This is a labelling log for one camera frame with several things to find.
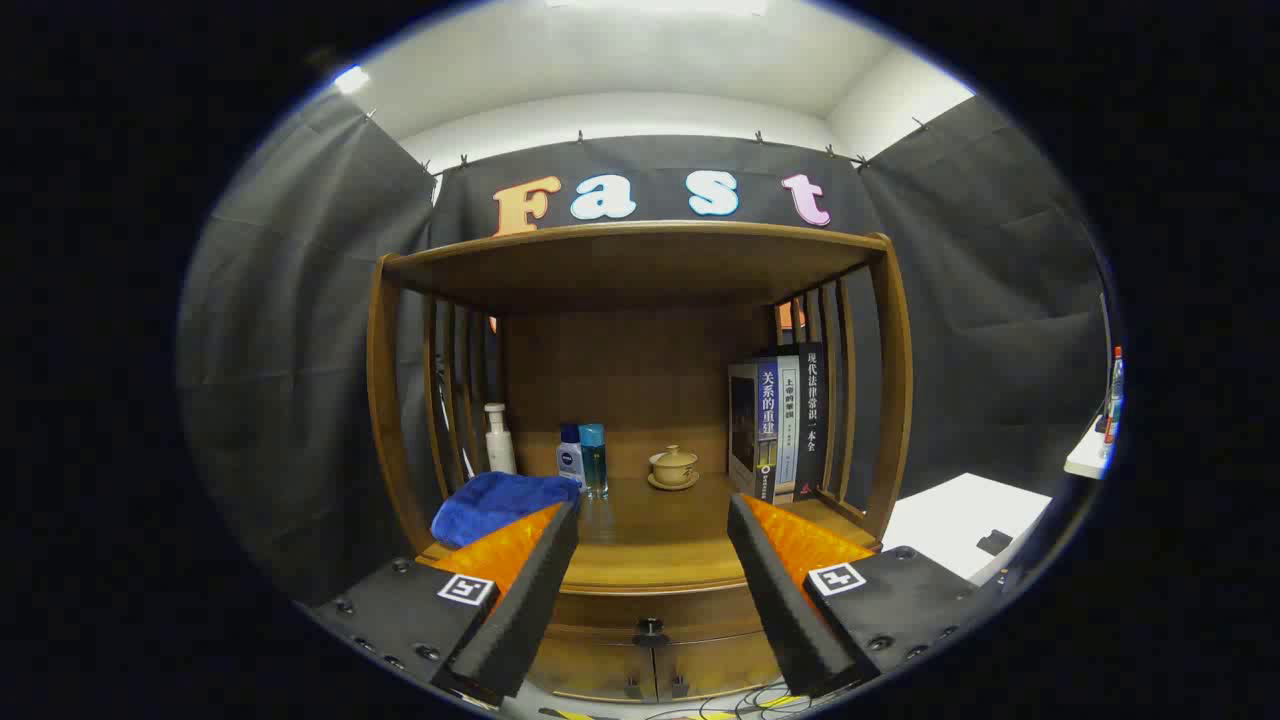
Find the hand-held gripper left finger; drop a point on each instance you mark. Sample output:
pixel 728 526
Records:
pixel 530 610

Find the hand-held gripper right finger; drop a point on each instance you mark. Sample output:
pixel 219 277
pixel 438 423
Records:
pixel 775 600

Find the wooden drawer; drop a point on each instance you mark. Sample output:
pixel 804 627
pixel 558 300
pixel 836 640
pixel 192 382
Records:
pixel 610 612

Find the black drawer knob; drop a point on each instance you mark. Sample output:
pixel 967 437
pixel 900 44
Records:
pixel 650 630

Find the wooden countertop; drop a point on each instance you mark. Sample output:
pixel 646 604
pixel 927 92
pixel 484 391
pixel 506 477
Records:
pixel 650 540

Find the wooden cabinet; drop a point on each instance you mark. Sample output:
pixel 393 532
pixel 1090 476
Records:
pixel 620 370

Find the blue towel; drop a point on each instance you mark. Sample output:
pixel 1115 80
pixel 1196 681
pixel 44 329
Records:
pixel 490 500

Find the white bottle with blue cap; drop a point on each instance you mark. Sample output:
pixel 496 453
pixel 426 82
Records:
pixel 570 462

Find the beige saucer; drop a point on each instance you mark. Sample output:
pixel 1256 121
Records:
pixel 673 485

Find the white pump bottle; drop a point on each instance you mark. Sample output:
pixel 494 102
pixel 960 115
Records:
pixel 500 450

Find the clear blue bottle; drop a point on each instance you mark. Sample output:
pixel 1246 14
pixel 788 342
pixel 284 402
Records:
pixel 594 460

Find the beige lidded teacup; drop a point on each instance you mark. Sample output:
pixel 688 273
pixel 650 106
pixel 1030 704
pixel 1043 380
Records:
pixel 673 464

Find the blue spine book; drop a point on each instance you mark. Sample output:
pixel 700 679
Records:
pixel 745 430

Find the black spine book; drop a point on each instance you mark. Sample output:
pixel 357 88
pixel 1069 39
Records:
pixel 812 420

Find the small black object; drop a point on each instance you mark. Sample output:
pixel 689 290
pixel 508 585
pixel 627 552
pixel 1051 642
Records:
pixel 995 542

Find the white side shelf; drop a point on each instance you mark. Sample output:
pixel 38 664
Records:
pixel 1088 455

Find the red capped bottle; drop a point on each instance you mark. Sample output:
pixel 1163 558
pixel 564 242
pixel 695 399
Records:
pixel 1115 390

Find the ceiling light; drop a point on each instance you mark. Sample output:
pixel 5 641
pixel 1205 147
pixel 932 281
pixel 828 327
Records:
pixel 350 79

